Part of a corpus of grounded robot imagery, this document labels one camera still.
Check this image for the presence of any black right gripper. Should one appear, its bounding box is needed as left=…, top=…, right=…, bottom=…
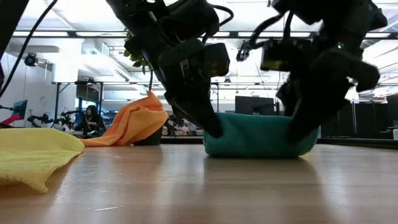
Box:
left=275, top=49, right=381, bottom=143

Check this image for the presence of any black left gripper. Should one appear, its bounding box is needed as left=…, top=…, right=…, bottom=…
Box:
left=157, top=39, right=224, bottom=139

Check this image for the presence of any teal microfiber towel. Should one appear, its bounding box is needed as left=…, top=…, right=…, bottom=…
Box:
left=202, top=112, right=320, bottom=158

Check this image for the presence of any yellow microfiber towel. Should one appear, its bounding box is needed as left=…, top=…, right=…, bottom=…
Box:
left=0, top=127, right=85, bottom=194

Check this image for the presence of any orange microfiber towel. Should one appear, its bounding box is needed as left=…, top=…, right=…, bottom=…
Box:
left=81, top=90, right=169, bottom=147

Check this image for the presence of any large dark monitor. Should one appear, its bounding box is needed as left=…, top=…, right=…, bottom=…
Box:
left=234, top=95, right=276, bottom=116

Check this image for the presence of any black plant pot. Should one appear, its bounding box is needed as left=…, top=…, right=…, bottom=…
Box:
left=133, top=126, right=163, bottom=146

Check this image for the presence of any black partition curtain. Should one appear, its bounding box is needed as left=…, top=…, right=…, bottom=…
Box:
left=320, top=93, right=398, bottom=139

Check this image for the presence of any green leafy plant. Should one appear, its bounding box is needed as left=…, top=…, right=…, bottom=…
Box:
left=123, top=30, right=155, bottom=93

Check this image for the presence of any person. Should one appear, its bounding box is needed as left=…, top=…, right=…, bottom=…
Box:
left=77, top=105, right=106, bottom=138

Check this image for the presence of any blue screen monitor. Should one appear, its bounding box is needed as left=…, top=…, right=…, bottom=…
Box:
left=12, top=99, right=28, bottom=121

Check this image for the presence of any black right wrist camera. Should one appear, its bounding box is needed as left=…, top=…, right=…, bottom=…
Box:
left=260, top=39, right=312, bottom=72

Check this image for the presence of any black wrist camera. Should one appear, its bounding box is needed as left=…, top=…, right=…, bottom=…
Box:
left=260, top=39, right=312, bottom=72
left=203, top=42, right=231, bottom=78

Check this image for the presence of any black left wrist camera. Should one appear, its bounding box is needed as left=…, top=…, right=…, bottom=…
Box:
left=203, top=42, right=231, bottom=78

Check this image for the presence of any black hanging camera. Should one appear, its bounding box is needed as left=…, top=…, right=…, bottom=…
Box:
left=235, top=40, right=251, bottom=62

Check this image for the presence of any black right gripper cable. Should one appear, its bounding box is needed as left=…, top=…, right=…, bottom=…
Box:
left=248, top=12, right=295, bottom=49

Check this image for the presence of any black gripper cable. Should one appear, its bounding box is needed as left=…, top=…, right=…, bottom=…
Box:
left=248, top=12, right=295, bottom=49
left=201, top=4, right=234, bottom=43

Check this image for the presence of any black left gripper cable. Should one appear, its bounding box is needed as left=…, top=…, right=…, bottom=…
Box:
left=201, top=4, right=234, bottom=43

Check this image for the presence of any black rack frame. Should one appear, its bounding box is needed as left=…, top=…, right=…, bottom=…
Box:
left=51, top=81, right=105, bottom=128

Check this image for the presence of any black hanging cable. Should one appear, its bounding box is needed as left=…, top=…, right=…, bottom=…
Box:
left=0, top=0, right=58, bottom=98

